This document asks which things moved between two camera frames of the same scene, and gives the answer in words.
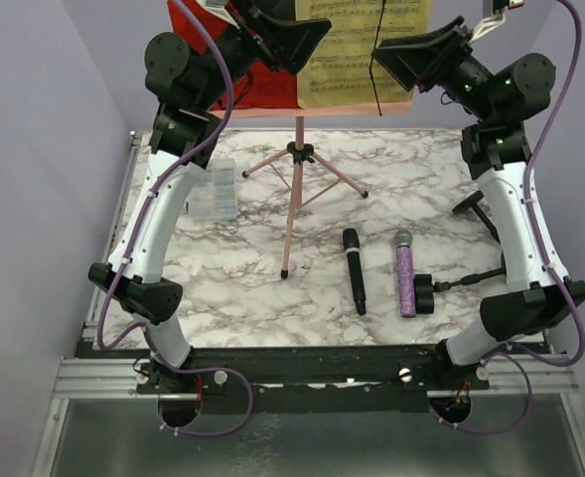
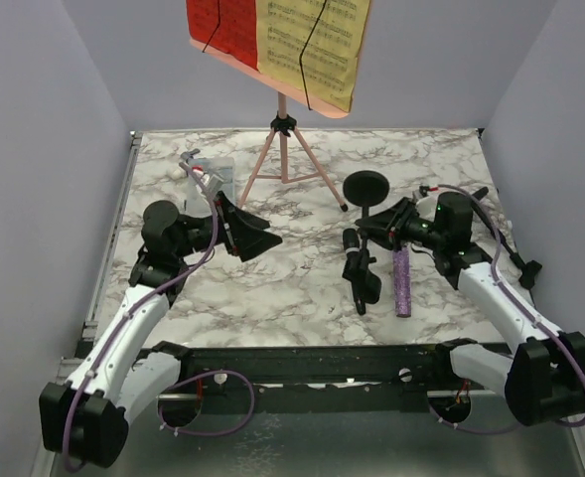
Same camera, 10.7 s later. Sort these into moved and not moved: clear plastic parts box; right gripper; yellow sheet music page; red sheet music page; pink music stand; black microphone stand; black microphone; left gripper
Moved: left gripper; black microphone stand; right gripper; pink music stand; red sheet music page; yellow sheet music page
Not moved: black microphone; clear plastic parts box
